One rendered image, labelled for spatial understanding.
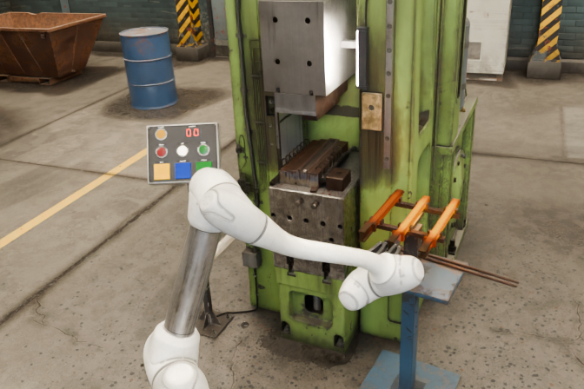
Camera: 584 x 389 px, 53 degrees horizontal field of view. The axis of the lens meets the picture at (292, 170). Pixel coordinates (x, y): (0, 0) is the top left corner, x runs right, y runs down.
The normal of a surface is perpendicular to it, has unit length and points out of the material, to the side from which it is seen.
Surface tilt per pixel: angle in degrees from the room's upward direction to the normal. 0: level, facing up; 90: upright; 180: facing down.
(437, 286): 0
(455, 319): 0
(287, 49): 90
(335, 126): 90
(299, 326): 90
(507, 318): 0
